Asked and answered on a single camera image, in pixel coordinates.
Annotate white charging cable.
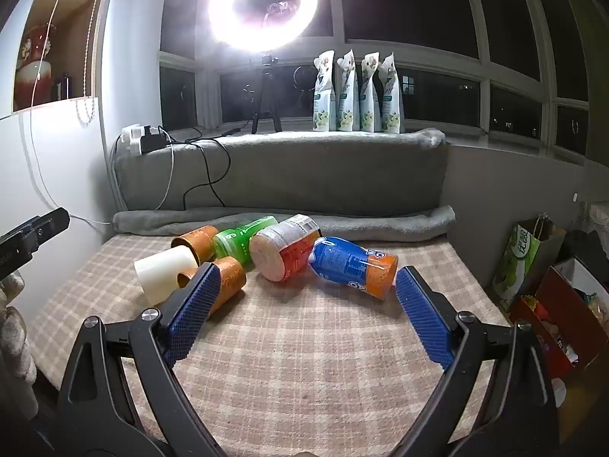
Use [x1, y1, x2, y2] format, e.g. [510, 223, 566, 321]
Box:
[159, 126, 176, 211]

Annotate rolled grey towel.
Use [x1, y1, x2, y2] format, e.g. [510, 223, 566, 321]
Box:
[113, 205, 456, 244]

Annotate red cup with white label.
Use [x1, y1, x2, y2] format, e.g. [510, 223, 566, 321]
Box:
[249, 214, 320, 283]

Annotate black charger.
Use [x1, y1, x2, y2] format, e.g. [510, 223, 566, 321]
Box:
[140, 132, 167, 154]

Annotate white bead cord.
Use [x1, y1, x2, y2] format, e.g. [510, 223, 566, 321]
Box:
[76, 0, 97, 127]

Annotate brown paper cup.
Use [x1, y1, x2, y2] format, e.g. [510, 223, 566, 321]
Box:
[170, 225, 220, 266]
[178, 257, 247, 317]

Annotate black cable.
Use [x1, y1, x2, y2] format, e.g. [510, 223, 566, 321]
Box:
[164, 126, 254, 210]

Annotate red patterned vase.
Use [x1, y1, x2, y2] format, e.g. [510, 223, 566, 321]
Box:
[14, 24, 53, 110]

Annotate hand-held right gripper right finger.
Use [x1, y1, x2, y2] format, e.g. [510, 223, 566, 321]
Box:
[395, 267, 561, 457]

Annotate red box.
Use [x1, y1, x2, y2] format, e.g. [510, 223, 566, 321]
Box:
[509, 267, 609, 382]

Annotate green cup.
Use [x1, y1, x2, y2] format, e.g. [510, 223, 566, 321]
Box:
[212, 216, 279, 267]

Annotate beige plaid blanket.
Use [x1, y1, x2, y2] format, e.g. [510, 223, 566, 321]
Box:
[29, 233, 513, 457]

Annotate beige fleece cloth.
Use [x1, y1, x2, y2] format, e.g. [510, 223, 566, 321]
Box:
[0, 271, 39, 420]

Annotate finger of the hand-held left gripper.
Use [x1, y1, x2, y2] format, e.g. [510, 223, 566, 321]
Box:
[0, 207, 71, 279]

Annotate blue and orange cup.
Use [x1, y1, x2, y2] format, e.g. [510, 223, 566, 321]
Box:
[308, 236, 399, 301]

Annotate thin white cable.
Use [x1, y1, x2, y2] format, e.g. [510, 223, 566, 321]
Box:
[29, 0, 113, 225]

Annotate ring light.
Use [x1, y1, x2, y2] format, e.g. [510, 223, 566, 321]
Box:
[208, 0, 319, 53]

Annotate white power strip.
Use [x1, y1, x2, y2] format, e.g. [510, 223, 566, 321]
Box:
[121, 124, 165, 156]

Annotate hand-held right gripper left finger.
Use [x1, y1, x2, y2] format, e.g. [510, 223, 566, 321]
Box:
[57, 262, 229, 457]

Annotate wooden wall shelf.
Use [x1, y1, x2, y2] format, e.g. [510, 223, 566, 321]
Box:
[12, 0, 116, 115]

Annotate cardboard box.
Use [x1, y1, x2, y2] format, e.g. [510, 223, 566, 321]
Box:
[549, 257, 609, 443]

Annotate green paper bag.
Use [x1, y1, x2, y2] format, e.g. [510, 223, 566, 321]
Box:
[491, 216, 567, 313]

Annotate black tripod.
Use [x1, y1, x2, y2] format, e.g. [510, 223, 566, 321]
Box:
[250, 51, 284, 135]

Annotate dark cloth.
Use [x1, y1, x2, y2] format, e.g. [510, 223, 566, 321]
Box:
[565, 230, 609, 273]

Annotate white green standing pouch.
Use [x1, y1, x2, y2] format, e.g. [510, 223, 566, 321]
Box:
[378, 52, 405, 134]
[313, 51, 338, 133]
[359, 52, 382, 133]
[335, 50, 359, 133]

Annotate grey blanket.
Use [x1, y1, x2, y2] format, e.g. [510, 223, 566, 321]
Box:
[113, 128, 451, 221]

